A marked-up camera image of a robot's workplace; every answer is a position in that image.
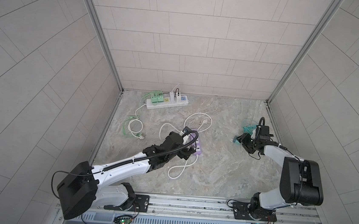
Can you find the purple power strip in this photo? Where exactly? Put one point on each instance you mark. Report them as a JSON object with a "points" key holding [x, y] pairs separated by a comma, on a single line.
{"points": [[196, 145]]}

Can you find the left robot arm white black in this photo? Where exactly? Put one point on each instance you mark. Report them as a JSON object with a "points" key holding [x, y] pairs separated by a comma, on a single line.
{"points": [[103, 185]]}

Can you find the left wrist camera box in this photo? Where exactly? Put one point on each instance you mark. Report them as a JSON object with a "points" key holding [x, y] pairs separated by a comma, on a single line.
{"points": [[186, 131]]}

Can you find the left circuit board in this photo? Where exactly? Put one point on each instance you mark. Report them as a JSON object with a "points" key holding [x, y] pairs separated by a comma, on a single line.
{"points": [[123, 219]]}

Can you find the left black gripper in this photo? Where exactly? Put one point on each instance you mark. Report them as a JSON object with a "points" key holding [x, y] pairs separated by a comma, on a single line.
{"points": [[183, 150]]}

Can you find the white multicolour power strip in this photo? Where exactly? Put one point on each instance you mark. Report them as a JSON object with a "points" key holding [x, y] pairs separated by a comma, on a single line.
{"points": [[167, 103]]}

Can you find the teal charger plug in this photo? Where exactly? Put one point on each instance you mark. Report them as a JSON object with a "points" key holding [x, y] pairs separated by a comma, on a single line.
{"points": [[236, 141]]}

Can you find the white charger with black cable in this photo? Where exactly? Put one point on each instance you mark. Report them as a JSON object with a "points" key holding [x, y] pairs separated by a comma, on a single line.
{"points": [[178, 97]]}

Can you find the green charger plug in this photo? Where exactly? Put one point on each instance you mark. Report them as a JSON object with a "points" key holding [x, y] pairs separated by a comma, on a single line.
{"points": [[154, 99], [160, 99]]}

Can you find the aluminium mounting rail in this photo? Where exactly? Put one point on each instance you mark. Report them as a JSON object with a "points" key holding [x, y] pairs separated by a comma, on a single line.
{"points": [[171, 209]]}

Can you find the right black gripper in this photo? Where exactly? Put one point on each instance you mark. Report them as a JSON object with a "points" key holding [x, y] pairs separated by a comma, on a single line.
{"points": [[244, 137]]}

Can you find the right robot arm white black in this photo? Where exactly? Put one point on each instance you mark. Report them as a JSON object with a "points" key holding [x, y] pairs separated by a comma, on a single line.
{"points": [[300, 181]]}

